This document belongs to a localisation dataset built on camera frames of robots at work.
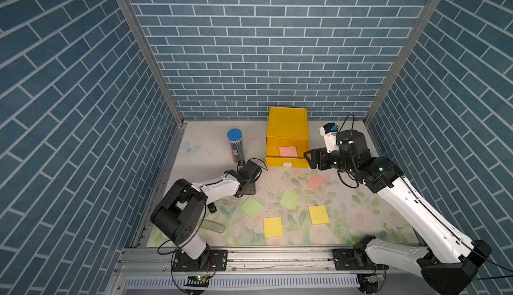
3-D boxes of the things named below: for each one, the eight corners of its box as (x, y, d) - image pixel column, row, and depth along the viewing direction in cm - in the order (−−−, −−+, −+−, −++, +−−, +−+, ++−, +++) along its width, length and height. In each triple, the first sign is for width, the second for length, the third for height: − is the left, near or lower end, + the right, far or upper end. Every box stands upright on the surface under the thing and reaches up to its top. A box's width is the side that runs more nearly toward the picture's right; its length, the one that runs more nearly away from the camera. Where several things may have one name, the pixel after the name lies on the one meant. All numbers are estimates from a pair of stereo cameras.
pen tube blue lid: (231, 163, 103) (226, 139, 88) (233, 152, 108) (227, 128, 93) (243, 163, 103) (240, 139, 88) (244, 152, 108) (241, 128, 93)
